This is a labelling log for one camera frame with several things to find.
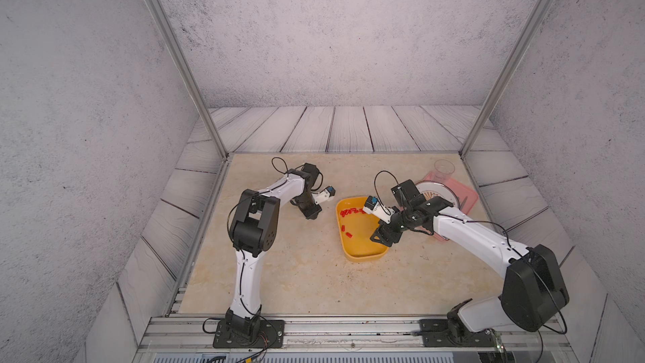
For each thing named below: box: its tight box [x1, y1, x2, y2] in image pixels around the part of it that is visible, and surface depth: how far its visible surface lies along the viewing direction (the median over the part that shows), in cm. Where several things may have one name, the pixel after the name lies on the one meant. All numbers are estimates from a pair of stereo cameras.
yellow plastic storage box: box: [335, 196, 389, 263], surface depth 95 cm
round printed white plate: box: [416, 182, 460, 209], surface depth 106 cm
